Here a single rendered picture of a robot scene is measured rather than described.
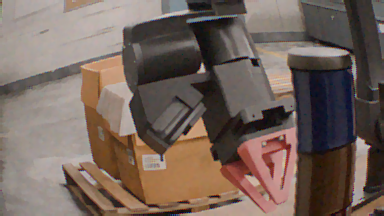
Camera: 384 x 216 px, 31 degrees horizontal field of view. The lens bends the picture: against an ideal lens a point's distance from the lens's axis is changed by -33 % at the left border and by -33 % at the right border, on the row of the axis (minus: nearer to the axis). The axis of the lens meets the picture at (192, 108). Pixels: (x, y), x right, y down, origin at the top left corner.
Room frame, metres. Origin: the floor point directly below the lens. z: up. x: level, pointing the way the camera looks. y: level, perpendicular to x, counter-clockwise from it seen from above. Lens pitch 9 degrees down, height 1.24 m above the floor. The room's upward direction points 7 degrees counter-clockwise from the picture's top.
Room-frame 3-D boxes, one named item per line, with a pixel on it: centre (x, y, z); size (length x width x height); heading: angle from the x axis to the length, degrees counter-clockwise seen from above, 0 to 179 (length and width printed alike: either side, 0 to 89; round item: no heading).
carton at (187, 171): (4.31, 0.10, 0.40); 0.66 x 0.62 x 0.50; 16
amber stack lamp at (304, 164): (0.36, -0.06, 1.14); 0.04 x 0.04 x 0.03
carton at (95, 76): (4.89, 0.31, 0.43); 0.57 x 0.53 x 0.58; 19
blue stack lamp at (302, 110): (0.36, -0.06, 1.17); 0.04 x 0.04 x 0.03
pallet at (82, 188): (4.61, 0.21, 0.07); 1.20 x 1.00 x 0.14; 19
